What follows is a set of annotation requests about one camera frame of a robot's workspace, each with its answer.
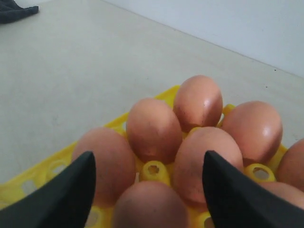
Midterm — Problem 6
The brown egg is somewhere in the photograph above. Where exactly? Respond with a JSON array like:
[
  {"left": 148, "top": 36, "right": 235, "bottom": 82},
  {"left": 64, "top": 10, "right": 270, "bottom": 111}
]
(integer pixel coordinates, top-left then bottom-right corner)
[
  {"left": 276, "top": 138, "right": 304, "bottom": 191},
  {"left": 259, "top": 181, "right": 304, "bottom": 209},
  {"left": 173, "top": 75, "right": 223, "bottom": 133},
  {"left": 126, "top": 98, "right": 183, "bottom": 164},
  {"left": 221, "top": 101, "right": 283, "bottom": 166},
  {"left": 172, "top": 127, "right": 244, "bottom": 207},
  {"left": 111, "top": 181, "right": 190, "bottom": 228},
  {"left": 72, "top": 127, "right": 136, "bottom": 208}
]

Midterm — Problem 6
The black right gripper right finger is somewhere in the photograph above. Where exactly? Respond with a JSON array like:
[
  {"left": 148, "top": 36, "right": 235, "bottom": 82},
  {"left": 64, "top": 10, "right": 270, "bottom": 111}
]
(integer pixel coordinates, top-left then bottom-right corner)
[{"left": 202, "top": 151, "right": 304, "bottom": 228}]

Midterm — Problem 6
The yellow plastic egg tray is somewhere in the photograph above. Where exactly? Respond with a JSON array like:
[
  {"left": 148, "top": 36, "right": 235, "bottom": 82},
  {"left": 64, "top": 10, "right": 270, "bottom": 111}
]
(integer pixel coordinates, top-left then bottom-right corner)
[{"left": 0, "top": 85, "right": 287, "bottom": 228}]

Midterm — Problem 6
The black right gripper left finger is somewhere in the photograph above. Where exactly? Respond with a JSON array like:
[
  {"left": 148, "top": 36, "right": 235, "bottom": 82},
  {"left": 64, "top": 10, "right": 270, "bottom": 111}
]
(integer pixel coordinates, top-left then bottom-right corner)
[{"left": 0, "top": 152, "right": 96, "bottom": 228}]

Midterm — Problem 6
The dark object at left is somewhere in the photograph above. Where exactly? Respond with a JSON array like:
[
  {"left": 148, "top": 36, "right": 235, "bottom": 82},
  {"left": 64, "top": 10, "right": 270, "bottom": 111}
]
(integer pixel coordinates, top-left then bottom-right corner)
[{"left": 0, "top": 0, "right": 39, "bottom": 24}]

